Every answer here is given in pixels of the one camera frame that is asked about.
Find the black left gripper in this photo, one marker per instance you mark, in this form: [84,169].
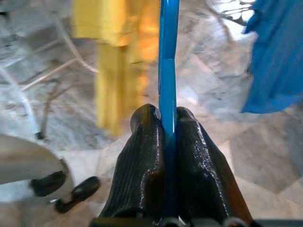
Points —
[48,183]

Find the blue plastic hanger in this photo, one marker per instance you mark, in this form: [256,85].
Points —
[168,71]

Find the yellow shirt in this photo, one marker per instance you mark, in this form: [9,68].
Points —
[109,71]

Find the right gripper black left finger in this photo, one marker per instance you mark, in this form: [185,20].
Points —
[142,165]

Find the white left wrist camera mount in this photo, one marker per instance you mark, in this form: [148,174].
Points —
[23,156]

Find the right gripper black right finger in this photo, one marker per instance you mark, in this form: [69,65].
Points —
[201,177]

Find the blue shirt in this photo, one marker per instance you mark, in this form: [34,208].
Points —
[277,59]

